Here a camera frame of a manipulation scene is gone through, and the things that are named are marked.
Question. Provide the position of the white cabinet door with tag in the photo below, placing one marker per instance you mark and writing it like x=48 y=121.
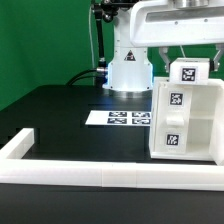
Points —
x=216 y=149

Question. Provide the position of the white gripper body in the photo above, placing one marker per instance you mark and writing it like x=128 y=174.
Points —
x=160 y=23

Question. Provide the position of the white cabinet body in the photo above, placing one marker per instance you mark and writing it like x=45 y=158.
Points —
x=202 y=110

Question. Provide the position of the white cabinet top box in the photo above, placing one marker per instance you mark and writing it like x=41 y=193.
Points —
x=190 y=71

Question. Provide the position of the white base tag plate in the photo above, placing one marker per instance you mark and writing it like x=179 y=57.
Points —
x=119 y=118

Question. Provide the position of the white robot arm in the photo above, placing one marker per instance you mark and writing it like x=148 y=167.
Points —
x=130 y=71

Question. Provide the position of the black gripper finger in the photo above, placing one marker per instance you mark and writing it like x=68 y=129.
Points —
x=163 y=52
x=214 y=63

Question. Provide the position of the white U-shaped obstacle wall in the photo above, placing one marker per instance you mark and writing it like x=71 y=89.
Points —
x=15 y=168

